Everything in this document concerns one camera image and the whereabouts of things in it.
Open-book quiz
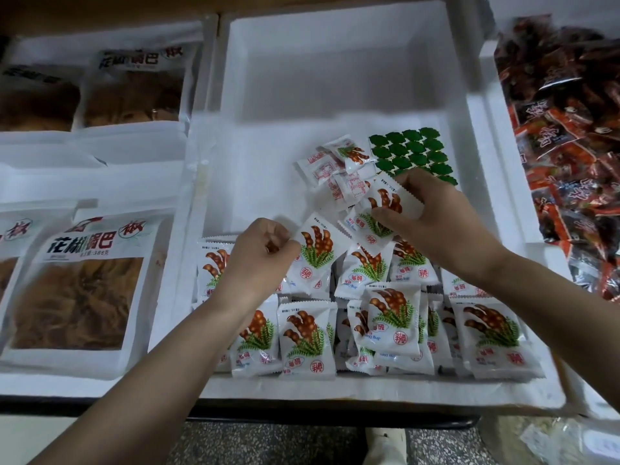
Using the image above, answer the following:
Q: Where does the person's left hand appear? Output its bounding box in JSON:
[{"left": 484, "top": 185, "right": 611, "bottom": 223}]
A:
[{"left": 213, "top": 218, "right": 302, "bottom": 314}]

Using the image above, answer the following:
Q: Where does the person's right hand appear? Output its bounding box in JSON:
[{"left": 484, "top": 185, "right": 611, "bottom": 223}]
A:
[{"left": 372, "top": 169, "right": 507, "bottom": 283}]

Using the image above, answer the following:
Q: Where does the white printed snack packet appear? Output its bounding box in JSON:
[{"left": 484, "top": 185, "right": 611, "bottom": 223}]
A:
[{"left": 356, "top": 172, "right": 426, "bottom": 240}]

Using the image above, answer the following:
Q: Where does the pile of white printed packets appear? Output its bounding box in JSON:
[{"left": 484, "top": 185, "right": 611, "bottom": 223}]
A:
[{"left": 192, "top": 135, "right": 546, "bottom": 380}]

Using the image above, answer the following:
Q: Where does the pile of dark red packets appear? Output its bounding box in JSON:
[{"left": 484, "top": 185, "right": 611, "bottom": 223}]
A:
[{"left": 494, "top": 14, "right": 620, "bottom": 304}]

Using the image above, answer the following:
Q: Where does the white bag of orange crisps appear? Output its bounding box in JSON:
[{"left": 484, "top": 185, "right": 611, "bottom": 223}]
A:
[
  {"left": 0, "top": 210, "right": 77, "bottom": 320},
  {"left": 0, "top": 63, "right": 85, "bottom": 134},
  {"left": 0, "top": 208, "right": 176, "bottom": 380},
  {"left": 76, "top": 41, "right": 202, "bottom": 132}
]

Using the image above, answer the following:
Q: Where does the person's right forearm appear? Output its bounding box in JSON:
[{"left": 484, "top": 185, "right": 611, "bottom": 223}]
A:
[{"left": 470, "top": 249, "right": 620, "bottom": 408}]

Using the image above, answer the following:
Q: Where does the person's left forearm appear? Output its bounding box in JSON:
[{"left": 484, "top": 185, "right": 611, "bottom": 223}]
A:
[{"left": 31, "top": 293, "right": 255, "bottom": 465}]

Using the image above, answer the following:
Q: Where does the person's right white shoe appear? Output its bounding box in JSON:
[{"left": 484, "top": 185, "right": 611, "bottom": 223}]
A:
[{"left": 363, "top": 428, "right": 409, "bottom": 465}]

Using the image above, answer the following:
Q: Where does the green leaf-pattern sheet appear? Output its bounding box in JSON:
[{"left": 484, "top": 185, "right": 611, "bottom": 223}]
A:
[{"left": 368, "top": 127, "right": 460, "bottom": 188}]

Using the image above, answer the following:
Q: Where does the clear round plastic tub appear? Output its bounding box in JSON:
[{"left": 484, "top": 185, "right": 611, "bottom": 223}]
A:
[{"left": 479, "top": 413, "right": 620, "bottom": 465}]

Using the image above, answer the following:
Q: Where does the white foam slab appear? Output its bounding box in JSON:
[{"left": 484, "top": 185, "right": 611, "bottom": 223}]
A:
[{"left": 0, "top": 416, "right": 77, "bottom": 465}]

